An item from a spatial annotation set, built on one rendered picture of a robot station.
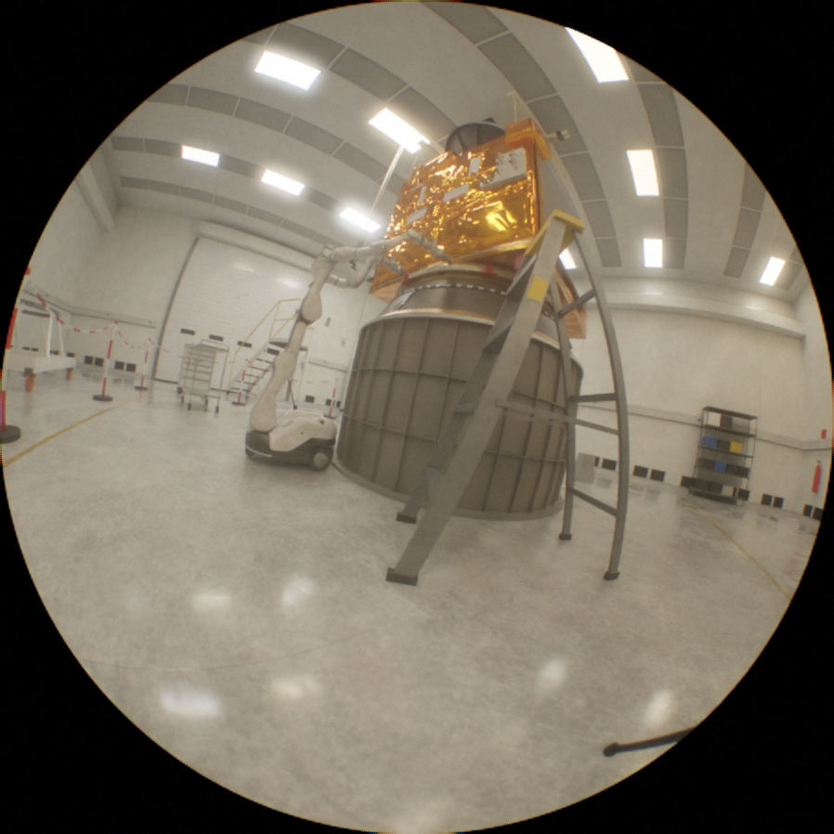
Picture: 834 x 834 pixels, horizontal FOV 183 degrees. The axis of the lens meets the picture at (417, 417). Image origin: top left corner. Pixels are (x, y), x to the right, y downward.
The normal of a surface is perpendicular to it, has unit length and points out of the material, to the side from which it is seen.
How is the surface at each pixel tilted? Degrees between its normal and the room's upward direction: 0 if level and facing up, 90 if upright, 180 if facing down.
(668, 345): 90
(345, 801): 0
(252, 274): 90
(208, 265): 90
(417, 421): 90
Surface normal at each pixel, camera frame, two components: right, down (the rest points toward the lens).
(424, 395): -0.36, -0.05
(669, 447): -0.69, -0.12
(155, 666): 0.20, -0.98
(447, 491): 0.02, -0.03
